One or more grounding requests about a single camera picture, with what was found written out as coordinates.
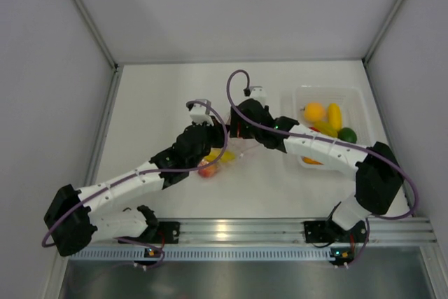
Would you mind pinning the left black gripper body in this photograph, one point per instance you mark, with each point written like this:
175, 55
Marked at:
214, 138

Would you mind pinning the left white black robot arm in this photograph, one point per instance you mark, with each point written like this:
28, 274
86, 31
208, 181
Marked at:
78, 217

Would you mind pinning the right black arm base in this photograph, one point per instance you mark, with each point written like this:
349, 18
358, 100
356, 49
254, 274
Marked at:
326, 231

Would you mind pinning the aluminium mounting rail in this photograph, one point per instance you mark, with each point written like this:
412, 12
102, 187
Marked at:
290, 231

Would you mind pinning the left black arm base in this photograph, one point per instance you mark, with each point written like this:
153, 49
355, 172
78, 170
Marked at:
166, 232

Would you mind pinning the clear zip top bag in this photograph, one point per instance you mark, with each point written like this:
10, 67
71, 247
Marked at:
238, 151

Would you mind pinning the pink fake peach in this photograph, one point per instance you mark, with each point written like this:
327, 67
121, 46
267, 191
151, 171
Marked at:
208, 172

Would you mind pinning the yellow fake starfruit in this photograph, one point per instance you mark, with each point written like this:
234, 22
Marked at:
325, 128

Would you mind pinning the yellow fake banana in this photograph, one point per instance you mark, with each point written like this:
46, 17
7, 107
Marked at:
227, 157

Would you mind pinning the yellow fake corn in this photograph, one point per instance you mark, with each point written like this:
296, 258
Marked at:
335, 116

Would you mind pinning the orange yellow fake peach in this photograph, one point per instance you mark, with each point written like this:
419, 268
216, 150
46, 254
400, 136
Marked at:
314, 112

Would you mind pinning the white slotted cable duct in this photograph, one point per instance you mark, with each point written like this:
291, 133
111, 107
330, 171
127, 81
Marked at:
185, 253

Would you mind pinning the orange fake mango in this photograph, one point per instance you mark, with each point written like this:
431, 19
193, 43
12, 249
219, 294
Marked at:
310, 161

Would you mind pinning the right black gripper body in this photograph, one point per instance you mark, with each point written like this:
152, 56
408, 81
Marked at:
245, 131

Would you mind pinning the white plastic basket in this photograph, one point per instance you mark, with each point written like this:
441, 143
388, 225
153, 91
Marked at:
352, 105

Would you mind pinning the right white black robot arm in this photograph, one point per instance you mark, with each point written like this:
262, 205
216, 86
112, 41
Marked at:
374, 169

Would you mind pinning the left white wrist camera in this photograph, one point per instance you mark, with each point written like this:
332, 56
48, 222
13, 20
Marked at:
199, 111

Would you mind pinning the green fake lime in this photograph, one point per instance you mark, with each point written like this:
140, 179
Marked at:
348, 135

